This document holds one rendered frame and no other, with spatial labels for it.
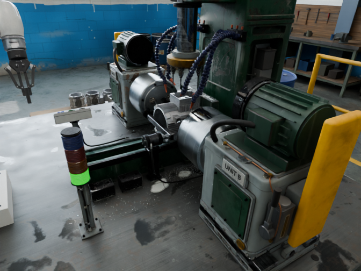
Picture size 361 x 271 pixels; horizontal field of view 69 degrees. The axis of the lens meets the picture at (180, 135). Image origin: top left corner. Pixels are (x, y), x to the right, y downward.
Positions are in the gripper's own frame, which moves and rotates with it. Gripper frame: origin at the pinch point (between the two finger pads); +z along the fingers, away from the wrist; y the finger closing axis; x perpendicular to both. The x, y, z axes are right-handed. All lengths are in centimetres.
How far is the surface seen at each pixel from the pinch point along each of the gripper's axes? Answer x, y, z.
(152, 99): -5, 59, 11
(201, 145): -57, 53, 32
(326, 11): 200, 543, -104
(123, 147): -12.8, 35.2, 32.1
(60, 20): 488, 83, -197
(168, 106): -25, 58, 17
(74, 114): -3.5, 17.5, 12.3
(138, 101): -1, 52, 11
